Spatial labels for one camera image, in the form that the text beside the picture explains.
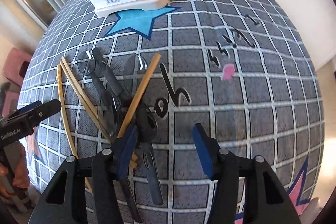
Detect pink plastic stool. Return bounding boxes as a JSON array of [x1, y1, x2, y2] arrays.
[[2, 48, 32, 87]]

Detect bamboo chopstick angled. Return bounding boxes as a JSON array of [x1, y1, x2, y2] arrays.
[[117, 53, 161, 138]]

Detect bamboo chopstick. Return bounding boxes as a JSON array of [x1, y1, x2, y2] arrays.
[[59, 56, 139, 169], [56, 63, 93, 193]]

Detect grey grid star tablecloth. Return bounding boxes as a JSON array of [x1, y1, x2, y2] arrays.
[[18, 0, 324, 223]]

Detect person left hand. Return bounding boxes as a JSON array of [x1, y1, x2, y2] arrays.
[[0, 143, 31, 198]]

